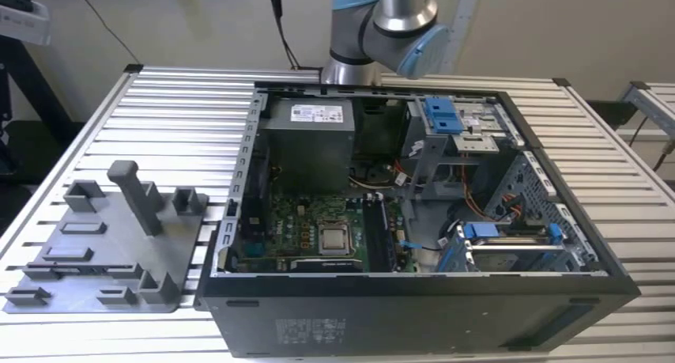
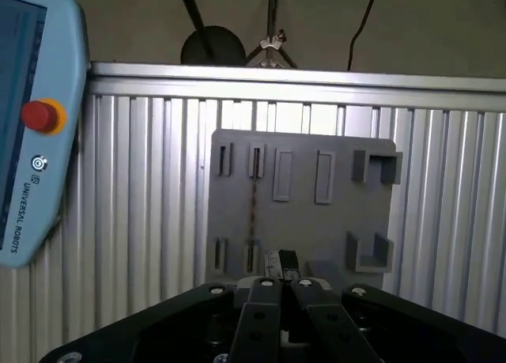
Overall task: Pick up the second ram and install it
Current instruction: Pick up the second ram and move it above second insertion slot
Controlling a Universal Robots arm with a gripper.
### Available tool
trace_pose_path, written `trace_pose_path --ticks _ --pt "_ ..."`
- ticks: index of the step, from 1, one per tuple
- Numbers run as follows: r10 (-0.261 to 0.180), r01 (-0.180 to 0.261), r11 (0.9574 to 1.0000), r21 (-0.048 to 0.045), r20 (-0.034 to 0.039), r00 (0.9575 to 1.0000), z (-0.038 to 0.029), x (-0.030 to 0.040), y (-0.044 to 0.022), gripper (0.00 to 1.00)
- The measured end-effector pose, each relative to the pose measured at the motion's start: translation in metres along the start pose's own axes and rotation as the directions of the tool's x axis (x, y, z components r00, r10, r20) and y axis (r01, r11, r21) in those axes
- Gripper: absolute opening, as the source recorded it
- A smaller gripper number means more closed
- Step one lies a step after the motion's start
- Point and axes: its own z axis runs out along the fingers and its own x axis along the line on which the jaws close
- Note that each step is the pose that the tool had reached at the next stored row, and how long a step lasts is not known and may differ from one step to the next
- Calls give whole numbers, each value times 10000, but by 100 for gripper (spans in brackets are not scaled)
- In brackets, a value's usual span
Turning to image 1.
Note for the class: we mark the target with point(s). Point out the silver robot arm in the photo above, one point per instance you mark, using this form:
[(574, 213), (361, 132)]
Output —
[(390, 15)]

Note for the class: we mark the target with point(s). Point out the black RAM slot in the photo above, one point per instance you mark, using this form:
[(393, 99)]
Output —
[(370, 236)]

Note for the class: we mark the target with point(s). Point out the dark chair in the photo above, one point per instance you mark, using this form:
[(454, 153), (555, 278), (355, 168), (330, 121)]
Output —
[(42, 149)]

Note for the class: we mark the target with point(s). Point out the black table corner cap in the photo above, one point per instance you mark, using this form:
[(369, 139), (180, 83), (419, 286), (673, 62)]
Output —
[(132, 67), (639, 84), (562, 82)]

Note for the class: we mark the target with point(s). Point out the grey parts rack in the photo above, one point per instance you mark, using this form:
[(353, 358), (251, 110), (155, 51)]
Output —
[(122, 260)]

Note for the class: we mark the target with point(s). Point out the grey power supply unit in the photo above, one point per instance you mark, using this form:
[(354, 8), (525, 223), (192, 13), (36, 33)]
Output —
[(306, 157)]

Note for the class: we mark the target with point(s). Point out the blue VGA port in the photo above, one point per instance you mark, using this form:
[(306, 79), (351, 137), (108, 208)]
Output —
[(254, 249)]

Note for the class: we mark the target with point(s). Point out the green motherboard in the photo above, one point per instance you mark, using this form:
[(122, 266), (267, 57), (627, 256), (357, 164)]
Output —
[(295, 220)]

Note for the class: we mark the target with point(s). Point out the silver CPU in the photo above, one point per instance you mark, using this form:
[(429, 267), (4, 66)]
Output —
[(334, 238)]

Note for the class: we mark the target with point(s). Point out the black graphics card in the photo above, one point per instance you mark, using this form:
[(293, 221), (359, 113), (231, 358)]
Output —
[(327, 265)]

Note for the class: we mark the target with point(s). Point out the white eight-pin connector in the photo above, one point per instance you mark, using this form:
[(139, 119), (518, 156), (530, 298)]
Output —
[(402, 235)]

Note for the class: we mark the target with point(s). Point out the grey metal drive cage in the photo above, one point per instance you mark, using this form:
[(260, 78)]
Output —
[(435, 149)]

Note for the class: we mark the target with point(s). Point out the black PC case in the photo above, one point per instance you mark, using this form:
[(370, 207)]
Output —
[(369, 319)]

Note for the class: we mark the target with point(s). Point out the grey perforated disk bay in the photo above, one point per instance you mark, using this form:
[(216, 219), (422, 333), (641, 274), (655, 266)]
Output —
[(527, 173)]

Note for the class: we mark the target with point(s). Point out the silver hard disk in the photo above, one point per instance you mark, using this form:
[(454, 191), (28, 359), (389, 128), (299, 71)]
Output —
[(501, 260)]

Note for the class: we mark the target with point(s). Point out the black box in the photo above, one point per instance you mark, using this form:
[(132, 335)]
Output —
[(611, 114)]

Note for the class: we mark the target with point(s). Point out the narrow metal slat table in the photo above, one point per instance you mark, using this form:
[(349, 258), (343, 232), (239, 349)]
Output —
[(654, 102)]

